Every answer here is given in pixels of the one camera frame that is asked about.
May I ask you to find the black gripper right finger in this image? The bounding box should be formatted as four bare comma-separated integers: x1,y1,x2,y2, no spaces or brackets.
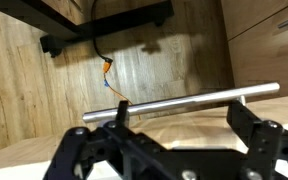
226,99,288,180

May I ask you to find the black floor cable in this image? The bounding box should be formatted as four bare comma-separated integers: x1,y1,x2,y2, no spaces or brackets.
90,0,114,64

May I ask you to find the black robot stand frame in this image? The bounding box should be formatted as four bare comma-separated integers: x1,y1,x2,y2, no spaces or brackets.
0,0,175,58

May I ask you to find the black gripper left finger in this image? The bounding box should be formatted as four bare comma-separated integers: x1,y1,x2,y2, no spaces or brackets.
43,99,182,180

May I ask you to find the silver drawer bar handle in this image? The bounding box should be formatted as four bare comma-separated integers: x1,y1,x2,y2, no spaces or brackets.
82,82,281,124

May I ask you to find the orange cable with connector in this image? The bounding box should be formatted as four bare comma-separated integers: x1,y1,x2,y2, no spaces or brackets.
102,59,134,105

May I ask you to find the light wooden drawer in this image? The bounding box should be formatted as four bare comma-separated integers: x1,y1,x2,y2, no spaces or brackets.
0,93,288,180

